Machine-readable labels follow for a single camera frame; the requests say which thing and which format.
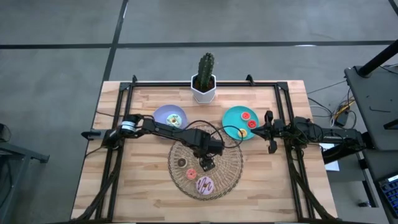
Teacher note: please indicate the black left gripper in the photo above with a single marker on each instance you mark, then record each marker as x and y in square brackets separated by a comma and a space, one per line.
[206, 146]

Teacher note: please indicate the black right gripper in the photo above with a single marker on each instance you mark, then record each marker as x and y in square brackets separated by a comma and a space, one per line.
[284, 130]

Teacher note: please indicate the pink sprinkled donut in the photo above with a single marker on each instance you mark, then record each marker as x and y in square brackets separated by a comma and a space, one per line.
[188, 171]

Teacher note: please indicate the large purple frosted donut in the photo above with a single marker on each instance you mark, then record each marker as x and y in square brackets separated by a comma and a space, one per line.
[199, 186]

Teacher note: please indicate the small yellow frosted donut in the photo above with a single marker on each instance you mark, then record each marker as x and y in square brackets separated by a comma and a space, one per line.
[240, 131]

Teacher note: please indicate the large mint frosted donut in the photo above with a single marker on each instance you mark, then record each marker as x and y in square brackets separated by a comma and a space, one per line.
[169, 118]

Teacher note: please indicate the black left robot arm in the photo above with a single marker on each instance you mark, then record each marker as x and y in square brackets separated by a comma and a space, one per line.
[161, 129]

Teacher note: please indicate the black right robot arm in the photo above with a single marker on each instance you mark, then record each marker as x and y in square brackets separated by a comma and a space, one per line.
[335, 134]

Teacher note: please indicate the round woven straw placemat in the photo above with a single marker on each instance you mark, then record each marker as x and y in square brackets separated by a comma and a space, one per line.
[224, 174]

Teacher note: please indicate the teal plate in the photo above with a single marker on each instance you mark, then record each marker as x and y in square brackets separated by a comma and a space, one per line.
[230, 130]

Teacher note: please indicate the white hexagonal plant pot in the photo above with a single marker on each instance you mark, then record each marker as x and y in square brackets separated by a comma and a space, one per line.
[203, 98]

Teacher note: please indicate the lilac plate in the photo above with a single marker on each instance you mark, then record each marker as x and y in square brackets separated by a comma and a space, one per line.
[161, 113]

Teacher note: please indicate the white paper sheet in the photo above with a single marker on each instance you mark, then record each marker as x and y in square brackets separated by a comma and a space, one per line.
[332, 165]

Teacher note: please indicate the black power adapter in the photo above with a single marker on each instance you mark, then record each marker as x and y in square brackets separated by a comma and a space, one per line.
[343, 118]

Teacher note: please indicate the tall green cactus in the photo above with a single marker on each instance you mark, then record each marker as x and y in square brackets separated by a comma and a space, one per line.
[206, 68]

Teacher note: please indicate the grey metal cart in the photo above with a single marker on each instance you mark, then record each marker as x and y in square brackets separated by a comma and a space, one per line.
[373, 102]

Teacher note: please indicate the black pole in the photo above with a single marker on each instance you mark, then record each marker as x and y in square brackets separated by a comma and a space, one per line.
[379, 57]

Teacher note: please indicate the keyboard with blue backlight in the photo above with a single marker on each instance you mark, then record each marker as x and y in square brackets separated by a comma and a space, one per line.
[390, 189]

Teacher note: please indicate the dark grey metal stand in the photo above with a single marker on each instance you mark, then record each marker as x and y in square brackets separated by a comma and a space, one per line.
[18, 152]

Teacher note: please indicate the black aluminium table frame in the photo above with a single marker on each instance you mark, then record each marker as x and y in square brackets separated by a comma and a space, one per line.
[248, 84]

